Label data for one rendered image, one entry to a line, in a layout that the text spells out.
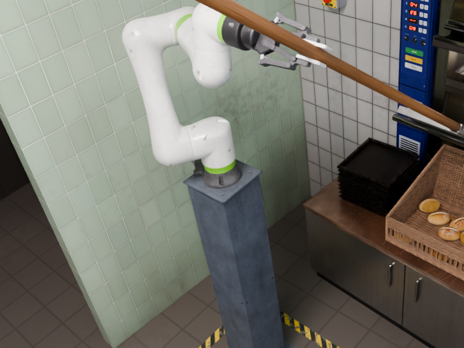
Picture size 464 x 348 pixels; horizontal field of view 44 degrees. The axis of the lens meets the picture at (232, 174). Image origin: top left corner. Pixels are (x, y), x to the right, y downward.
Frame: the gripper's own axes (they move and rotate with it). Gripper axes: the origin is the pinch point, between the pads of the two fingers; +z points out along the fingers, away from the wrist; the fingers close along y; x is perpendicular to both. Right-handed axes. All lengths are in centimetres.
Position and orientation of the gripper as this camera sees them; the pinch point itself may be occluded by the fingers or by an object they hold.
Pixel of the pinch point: (314, 52)
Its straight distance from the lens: 135.1
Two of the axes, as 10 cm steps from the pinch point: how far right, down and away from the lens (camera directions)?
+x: -6.3, -1.1, -7.7
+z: 6.9, 3.7, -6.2
